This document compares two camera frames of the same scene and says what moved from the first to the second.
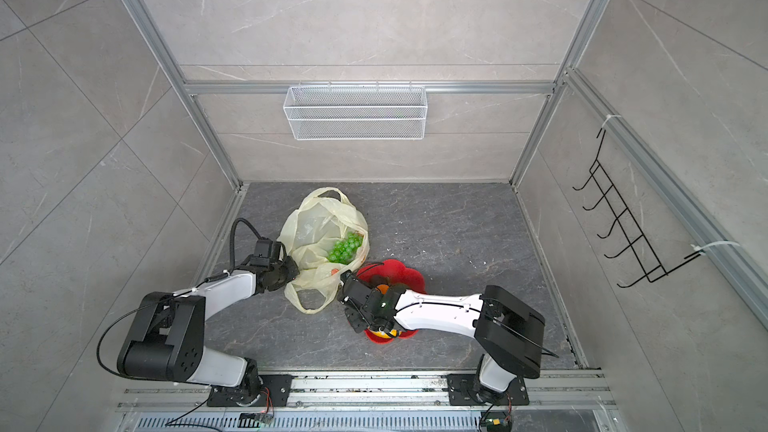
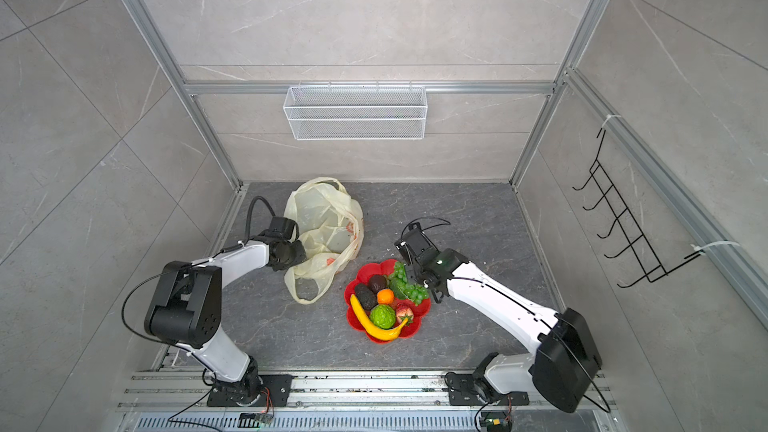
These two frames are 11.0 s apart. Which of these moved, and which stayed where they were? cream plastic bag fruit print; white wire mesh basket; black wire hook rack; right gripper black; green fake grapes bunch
Moved: green fake grapes bunch; right gripper black; cream plastic bag fruit print
Stayed: black wire hook rack; white wire mesh basket
